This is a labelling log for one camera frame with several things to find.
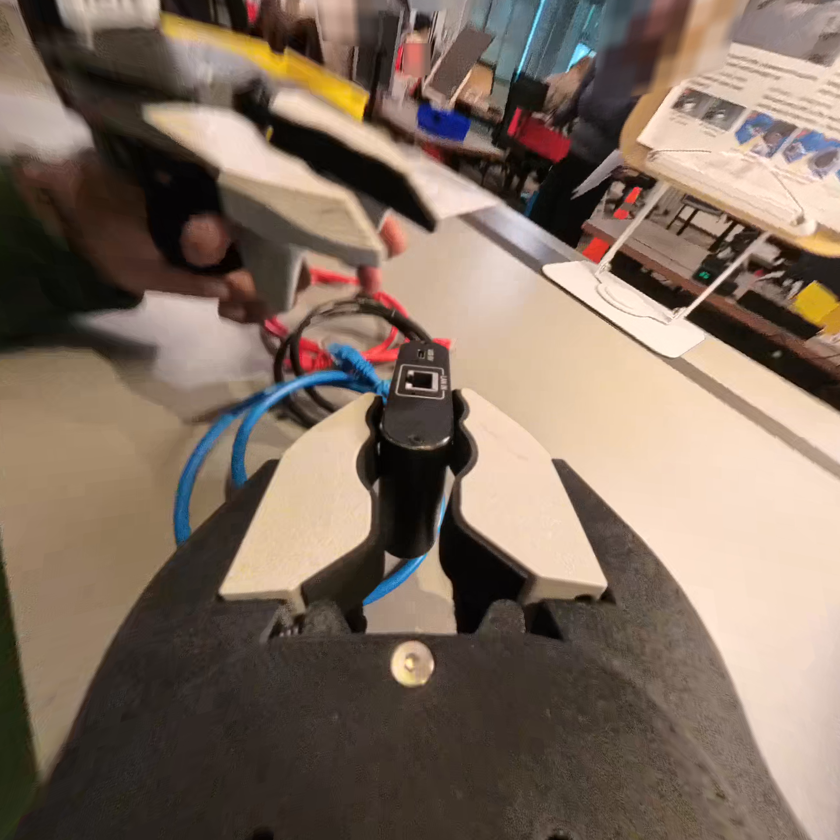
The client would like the red chair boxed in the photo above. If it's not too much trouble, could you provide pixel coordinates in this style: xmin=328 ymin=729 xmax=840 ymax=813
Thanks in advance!
xmin=508 ymin=107 xmax=572 ymax=165

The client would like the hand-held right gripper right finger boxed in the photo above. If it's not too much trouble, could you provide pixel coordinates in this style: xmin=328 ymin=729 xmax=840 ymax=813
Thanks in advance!
xmin=438 ymin=387 xmax=609 ymax=608

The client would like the printed poster board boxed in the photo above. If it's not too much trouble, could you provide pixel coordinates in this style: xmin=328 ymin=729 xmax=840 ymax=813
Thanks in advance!
xmin=619 ymin=0 xmax=840 ymax=258

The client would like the person's left hand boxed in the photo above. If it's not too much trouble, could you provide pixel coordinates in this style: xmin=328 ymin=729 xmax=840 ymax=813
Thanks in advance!
xmin=13 ymin=154 xmax=408 ymax=324

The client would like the black ethernet port adapter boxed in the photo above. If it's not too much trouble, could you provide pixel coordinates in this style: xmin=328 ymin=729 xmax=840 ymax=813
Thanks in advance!
xmin=377 ymin=340 xmax=455 ymax=560

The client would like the dark leaning panel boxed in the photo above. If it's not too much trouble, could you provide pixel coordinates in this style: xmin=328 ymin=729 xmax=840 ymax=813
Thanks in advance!
xmin=425 ymin=26 xmax=494 ymax=101

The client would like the white board stand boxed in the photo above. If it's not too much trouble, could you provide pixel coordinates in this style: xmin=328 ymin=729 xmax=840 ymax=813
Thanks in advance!
xmin=542 ymin=147 xmax=819 ymax=360

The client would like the blue bin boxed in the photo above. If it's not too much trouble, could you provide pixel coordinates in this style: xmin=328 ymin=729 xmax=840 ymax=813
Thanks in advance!
xmin=416 ymin=101 xmax=473 ymax=143

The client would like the yellow box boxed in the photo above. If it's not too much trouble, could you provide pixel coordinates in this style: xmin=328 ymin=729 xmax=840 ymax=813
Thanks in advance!
xmin=160 ymin=12 xmax=370 ymax=121

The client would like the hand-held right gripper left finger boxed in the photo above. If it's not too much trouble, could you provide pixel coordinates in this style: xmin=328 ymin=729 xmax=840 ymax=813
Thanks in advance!
xmin=218 ymin=392 xmax=388 ymax=614

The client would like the blue ethernet cable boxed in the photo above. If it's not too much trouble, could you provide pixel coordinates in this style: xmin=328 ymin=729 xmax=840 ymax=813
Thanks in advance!
xmin=173 ymin=343 xmax=448 ymax=606

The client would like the black cable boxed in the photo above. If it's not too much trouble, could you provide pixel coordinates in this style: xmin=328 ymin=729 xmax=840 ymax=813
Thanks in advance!
xmin=272 ymin=297 xmax=435 ymax=429

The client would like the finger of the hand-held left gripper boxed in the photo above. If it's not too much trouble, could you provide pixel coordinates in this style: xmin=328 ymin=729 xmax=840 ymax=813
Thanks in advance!
xmin=266 ymin=87 xmax=501 ymax=232
xmin=143 ymin=104 xmax=389 ymax=268

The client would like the red cable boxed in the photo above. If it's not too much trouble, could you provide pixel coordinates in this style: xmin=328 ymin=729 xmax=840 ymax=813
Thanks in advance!
xmin=261 ymin=264 xmax=455 ymax=374

